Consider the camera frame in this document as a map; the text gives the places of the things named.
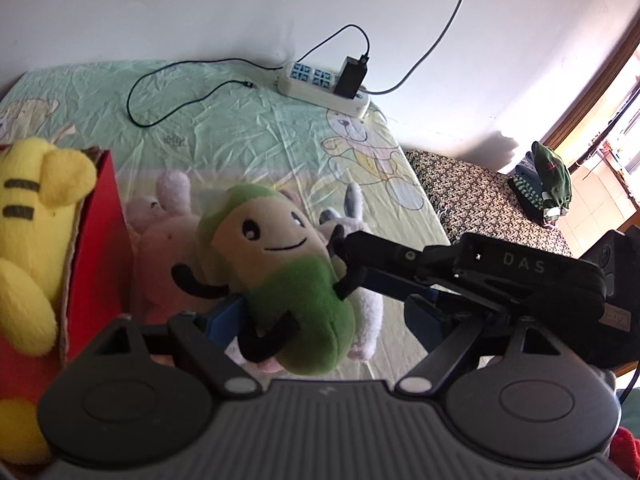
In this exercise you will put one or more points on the red cardboard box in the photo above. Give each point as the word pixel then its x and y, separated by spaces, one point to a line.
pixel 100 260

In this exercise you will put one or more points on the red cloth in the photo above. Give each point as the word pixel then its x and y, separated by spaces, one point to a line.
pixel 626 452

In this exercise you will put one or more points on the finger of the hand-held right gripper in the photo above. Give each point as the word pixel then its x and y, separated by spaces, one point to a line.
pixel 380 251
pixel 395 285

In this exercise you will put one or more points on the green bean plush toy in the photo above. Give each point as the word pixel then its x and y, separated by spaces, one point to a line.
pixel 300 310

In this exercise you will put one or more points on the floral patterned cloth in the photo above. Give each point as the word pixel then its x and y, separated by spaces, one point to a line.
pixel 475 195

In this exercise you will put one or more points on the white power strip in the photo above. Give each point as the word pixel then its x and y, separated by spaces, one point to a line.
pixel 305 85

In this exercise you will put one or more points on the pink bear plush toy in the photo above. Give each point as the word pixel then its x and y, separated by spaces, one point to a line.
pixel 160 250

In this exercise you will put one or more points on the black power adapter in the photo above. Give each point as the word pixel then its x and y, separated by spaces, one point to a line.
pixel 350 80

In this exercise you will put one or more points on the printed bed sheet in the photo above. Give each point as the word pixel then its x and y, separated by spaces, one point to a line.
pixel 225 125

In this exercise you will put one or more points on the wooden door frame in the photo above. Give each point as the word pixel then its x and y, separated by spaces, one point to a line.
pixel 590 95

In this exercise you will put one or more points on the yellow plush toy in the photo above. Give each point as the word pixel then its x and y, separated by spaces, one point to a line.
pixel 30 220

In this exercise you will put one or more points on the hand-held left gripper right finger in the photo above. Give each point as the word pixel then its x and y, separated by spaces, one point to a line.
pixel 425 322

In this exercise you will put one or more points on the green garment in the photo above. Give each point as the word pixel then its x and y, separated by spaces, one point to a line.
pixel 550 170

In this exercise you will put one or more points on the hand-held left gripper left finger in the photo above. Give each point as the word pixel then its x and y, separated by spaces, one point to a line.
pixel 225 322

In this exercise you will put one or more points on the dark striped folded clothes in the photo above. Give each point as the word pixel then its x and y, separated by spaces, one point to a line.
pixel 527 195

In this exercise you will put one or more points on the white rabbit plush toy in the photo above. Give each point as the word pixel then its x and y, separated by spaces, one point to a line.
pixel 367 320

